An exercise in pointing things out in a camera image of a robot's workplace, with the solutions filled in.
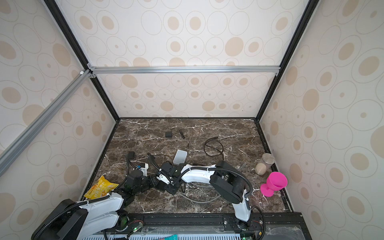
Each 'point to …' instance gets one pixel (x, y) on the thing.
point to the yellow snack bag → (101, 188)
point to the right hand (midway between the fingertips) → (170, 188)
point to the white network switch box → (180, 157)
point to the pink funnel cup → (276, 181)
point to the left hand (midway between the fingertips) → (165, 177)
